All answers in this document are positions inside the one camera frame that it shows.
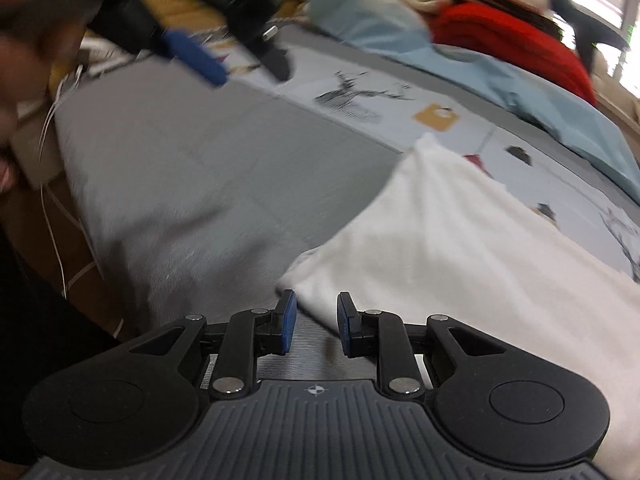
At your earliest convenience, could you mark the wooden headboard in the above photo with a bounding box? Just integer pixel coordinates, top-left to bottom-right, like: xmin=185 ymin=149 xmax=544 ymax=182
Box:
xmin=132 ymin=0 xmax=236 ymax=33

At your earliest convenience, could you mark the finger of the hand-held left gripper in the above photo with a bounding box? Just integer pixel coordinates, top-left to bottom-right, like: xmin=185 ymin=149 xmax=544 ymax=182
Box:
xmin=157 ymin=29 xmax=228 ymax=87
xmin=247 ymin=25 xmax=293 ymax=82

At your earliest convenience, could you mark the dark teal shark plush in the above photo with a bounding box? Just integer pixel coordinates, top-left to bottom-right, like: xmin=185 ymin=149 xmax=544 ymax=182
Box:
xmin=520 ymin=0 xmax=628 ymax=68

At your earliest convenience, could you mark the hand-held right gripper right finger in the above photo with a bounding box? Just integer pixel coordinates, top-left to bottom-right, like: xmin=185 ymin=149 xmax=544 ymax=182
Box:
xmin=337 ymin=292 xmax=511 ymax=398

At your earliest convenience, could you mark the white cable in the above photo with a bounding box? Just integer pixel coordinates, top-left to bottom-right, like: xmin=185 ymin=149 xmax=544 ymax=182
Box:
xmin=39 ymin=67 xmax=123 ymax=338

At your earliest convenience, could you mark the light blue sheet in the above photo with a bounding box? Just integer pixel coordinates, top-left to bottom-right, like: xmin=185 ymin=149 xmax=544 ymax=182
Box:
xmin=305 ymin=0 xmax=640 ymax=206

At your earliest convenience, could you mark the window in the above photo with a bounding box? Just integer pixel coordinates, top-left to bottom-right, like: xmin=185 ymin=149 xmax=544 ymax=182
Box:
xmin=555 ymin=0 xmax=640 ymax=101

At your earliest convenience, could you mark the person's black clothing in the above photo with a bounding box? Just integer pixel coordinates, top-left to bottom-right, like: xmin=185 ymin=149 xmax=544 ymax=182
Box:
xmin=0 ymin=225 xmax=131 ymax=468

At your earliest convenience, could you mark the white long-sleeved shirt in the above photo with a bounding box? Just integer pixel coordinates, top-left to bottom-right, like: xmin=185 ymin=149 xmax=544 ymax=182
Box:
xmin=277 ymin=132 xmax=640 ymax=480

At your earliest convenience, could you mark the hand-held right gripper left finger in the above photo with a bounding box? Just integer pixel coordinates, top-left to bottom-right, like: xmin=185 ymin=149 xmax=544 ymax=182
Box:
xmin=127 ymin=289 xmax=297 ymax=401

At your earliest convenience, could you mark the red folded blanket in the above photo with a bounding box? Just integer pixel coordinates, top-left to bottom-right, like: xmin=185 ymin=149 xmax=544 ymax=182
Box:
xmin=432 ymin=2 xmax=598 ymax=106

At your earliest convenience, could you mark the person's left hand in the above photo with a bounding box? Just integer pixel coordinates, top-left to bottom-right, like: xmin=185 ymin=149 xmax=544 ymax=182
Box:
xmin=0 ymin=25 xmax=86 ymax=133

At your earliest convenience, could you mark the grey printed bedsheet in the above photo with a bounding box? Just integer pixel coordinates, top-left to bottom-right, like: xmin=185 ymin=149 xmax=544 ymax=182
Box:
xmin=52 ymin=25 xmax=640 ymax=331

